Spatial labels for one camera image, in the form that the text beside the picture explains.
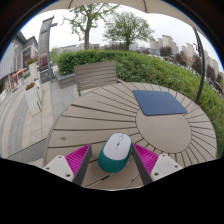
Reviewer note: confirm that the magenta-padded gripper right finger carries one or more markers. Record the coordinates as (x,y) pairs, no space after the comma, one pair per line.
(146,159)

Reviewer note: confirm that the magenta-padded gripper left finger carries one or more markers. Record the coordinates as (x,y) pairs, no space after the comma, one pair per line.
(78,159)

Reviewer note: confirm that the white and teal computer mouse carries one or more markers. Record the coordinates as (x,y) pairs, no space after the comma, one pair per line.
(115,150)

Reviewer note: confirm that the blue rectangular mouse pad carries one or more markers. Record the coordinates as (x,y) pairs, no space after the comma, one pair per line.
(158,102)

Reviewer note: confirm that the tall white flower planter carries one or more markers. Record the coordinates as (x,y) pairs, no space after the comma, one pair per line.
(33,68)
(32,98)

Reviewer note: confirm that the slatted wooden chair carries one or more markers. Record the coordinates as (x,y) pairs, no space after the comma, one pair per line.
(95,75)

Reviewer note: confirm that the green trimmed hedge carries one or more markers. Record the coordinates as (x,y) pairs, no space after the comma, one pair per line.
(150,68)

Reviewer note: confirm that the curved dark umbrella pole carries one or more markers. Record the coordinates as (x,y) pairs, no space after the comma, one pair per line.
(202,66)

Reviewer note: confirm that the distant apartment buildings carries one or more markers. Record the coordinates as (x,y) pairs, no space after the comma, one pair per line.
(166,41)

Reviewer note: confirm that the tall grey sign pillar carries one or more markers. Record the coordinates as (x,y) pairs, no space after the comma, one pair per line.
(43,43)

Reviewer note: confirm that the grey shopfront building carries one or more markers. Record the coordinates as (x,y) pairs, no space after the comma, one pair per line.
(13,56)

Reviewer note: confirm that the thin-trunked leafy tree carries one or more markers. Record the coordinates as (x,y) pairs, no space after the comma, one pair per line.
(87,30)

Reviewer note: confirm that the round-crowned leafy tree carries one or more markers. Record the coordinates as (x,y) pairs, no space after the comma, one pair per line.
(128,28)

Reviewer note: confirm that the beige umbrella canopy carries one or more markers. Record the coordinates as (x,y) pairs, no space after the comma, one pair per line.
(146,4)

